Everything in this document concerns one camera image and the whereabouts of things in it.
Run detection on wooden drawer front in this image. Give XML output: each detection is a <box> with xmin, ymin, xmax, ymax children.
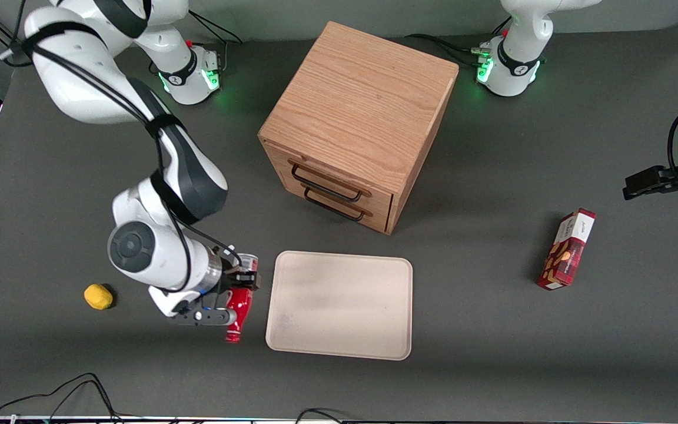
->
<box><xmin>280</xmin><ymin>172</ymin><xmax>393</xmax><ymax>235</ymax></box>
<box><xmin>264</xmin><ymin>141</ymin><xmax>396</xmax><ymax>208</ymax></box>

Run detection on beige rectangular tray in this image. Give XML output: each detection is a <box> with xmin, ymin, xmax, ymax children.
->
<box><xmin>265</xmin><ymin>250</ymin><xmax>414</xmax><ymax>361</ymax></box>

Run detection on black base cable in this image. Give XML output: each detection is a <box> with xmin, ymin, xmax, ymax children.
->
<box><xmin>404</xmin><ymin>16</ymin><xmax>513</xmax><ymax>69</ymax></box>
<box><xmin>186</xmin><ymin>11</ymin><xmax>244</xmax><ymax>76</ymax></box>

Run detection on black floor cable pair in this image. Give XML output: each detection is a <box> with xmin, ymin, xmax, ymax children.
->
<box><xmin>0</xmin><ymin>372</ymin><xmax>125</xmax><ymax>422</ymax></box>

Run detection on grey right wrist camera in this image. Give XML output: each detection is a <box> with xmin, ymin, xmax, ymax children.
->
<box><xmin>172</xmin><ymin>307</ymin><xmax>238</xmax><ymax>329</ymax></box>

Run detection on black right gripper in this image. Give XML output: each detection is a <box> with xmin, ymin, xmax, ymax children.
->
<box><xmin>214</xmin><ymin>258</ymin><xmax>262</xmax><ymax>312</ymax></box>

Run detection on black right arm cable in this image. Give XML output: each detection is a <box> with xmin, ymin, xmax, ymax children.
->
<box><xmin>0</xmin><ymin>0</ymin><xmax>244</xmax><ymax>313</ymax></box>

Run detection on oak wooden drawer cabinet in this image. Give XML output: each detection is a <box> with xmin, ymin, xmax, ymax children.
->
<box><xmin>258</xmin><ymin>21</ymin><xmax>460</xmax><ymax>236</ymax></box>

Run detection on yellow lemon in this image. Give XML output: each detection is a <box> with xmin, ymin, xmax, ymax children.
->
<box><xmin>84</xmin><ymin>284</ymin><xmax>114</xmax><ymax>311</ymax></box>

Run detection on black metal drawer handle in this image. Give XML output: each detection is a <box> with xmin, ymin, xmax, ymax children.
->
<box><xmin>304</xmin><ymin>187</ymin><xmax>367</xmax><ymax>223</ymax></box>
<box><xmin>291</xmin><ymin>163</ymin><xmax>365</xmax><ymax>203</ymax></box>

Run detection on black right base cable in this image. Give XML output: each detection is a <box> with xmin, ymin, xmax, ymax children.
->
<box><xmin>186</xmin><ymin>11</ymin><xmax>244</xmax><ymax>76</ymax></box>

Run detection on black left base cable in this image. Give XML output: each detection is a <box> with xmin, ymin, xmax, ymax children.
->
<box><xmin>404</xmin><ymin>16</ymin><xmax>513</xmax><ymax>69</ymax></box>

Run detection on red cookie box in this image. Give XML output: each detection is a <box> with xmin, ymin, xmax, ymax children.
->
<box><xmin>536</xmin><ymin>208</ymin><xmax>597</xmax><ymax>291</ymax></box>

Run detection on black short floor cable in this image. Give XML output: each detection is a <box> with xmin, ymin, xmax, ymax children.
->
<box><xmin>295</xmin><ymin>408</ymin><xmax>347</xmax><ymax>424</ymax></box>

